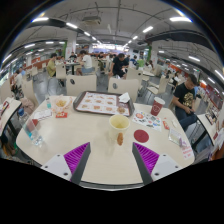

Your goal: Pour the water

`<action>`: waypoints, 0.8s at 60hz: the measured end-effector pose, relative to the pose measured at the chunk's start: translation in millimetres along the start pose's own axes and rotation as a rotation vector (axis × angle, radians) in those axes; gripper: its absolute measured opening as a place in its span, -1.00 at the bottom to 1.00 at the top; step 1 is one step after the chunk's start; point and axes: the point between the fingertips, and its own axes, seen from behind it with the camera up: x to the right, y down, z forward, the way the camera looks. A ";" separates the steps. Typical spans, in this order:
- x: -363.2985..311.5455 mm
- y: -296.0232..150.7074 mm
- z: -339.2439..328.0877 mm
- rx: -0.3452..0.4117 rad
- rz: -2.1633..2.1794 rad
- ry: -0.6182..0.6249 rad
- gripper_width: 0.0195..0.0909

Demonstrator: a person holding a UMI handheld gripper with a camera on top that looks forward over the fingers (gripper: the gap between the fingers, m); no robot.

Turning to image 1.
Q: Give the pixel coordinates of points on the pink backpack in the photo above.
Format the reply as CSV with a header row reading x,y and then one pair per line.
x,y
27,106

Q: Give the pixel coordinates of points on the red paper cup with lid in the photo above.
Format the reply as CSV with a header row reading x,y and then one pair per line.
x,y
157,107

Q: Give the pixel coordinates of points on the group of cream chairs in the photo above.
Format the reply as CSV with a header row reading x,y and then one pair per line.
x,y
162,85

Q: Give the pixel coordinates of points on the small white sachet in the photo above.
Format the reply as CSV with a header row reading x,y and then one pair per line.
x,y
174,124

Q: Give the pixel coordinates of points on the cream neighbouring table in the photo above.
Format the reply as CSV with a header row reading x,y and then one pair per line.
x,y
208,126
10,111

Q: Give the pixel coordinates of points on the clear plastic packet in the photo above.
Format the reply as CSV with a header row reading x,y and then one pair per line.
x,y
175,136

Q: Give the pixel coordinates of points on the person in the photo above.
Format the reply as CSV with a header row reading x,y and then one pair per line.
x,y
86,62
119,65
18,81
184,96
51,66

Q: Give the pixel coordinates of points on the flat round red coaster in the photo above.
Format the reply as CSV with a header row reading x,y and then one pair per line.
x,y
141,136

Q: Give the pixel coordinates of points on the ceiling air conditioner unit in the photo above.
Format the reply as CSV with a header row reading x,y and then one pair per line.
x,y
91,20

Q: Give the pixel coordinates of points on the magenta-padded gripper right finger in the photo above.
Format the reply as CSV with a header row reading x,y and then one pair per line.
x,y
166,164

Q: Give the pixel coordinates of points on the colourful sticker sheet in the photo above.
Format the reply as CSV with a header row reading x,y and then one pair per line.
x,y
146,120

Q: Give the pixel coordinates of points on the cream chair with round hole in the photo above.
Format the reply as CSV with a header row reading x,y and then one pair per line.
x,y
81,85
125,86

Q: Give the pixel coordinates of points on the brown food tray with menu paper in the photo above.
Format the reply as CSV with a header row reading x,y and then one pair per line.
x,y
98,103

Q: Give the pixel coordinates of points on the group of ceiling lights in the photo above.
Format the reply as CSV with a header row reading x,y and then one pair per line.
x,y
180,19

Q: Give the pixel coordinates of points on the clear blue-capped water bottle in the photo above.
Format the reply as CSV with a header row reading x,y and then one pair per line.
x,y
32,131

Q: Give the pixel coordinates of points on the white paper sheet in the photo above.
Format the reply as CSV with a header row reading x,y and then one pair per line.
x,y
42,115

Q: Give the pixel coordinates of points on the crumpled white napkin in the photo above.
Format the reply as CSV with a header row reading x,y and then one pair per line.
x,y
124,97

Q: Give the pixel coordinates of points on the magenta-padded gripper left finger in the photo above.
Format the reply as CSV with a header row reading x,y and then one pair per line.
x,y
55,163

